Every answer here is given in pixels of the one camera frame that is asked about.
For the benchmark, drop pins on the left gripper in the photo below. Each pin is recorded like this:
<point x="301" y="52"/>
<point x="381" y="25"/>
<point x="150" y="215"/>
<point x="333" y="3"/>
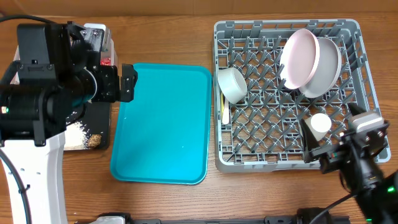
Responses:
<point x="109" y="92"/>

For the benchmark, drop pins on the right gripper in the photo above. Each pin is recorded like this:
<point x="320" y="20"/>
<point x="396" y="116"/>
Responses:
<point x="330" y="154"/>

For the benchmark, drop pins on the white cup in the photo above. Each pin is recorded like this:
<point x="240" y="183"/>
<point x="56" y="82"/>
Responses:
<point x="319" y="125"/>

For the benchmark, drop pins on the red foil wrapper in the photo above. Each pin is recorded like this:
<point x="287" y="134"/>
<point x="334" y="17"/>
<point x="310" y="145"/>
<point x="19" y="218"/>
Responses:
<point x="106" y="61"/>

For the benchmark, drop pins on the grey plate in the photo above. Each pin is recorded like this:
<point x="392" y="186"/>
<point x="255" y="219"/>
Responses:
<point x="327" y="72"/>

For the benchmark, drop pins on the brown food scrap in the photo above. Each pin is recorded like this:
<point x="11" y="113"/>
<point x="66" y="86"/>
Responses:
<point x="94" y="141"/>

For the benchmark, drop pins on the pink plate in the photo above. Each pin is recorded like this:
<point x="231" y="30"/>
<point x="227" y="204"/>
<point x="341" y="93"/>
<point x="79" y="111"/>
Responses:
<point x="300" y="58"/>

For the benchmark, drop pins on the white rice portion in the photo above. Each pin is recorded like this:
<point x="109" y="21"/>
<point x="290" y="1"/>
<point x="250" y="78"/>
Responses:
<point x="76" y="136"/>

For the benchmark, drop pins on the grey bowl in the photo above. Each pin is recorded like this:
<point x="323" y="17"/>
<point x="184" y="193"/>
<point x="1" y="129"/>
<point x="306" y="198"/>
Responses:
<point x="232" y="84"/>

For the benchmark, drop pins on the pink fork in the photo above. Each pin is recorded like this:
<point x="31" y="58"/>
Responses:
<point x="225" y="116"/>

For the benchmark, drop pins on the yellow spoon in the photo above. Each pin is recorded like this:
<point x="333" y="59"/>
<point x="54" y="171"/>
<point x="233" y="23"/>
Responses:
<point x="221" y="104"/>

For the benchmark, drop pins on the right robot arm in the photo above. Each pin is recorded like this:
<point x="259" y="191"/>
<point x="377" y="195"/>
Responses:
<point x="375" y="194"/>

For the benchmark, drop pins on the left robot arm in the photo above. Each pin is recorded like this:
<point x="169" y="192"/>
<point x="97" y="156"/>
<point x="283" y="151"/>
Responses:
<point x="59" y="69"/>

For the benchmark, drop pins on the grey dishwasher rack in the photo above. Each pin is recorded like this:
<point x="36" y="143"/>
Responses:
<point x="263" y="134"/>

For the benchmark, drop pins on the clear plastic bin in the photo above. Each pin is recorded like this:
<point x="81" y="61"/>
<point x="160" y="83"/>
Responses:
<point x="109" y="53"/>

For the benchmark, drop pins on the black plastic tray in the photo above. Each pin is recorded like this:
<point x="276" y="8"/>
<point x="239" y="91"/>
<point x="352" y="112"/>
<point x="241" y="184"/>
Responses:
<point x="97" y="118"/>

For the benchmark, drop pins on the teal serving tray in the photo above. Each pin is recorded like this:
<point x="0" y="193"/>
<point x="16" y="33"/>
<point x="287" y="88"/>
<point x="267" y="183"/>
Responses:
<point x="162" y="135"/>

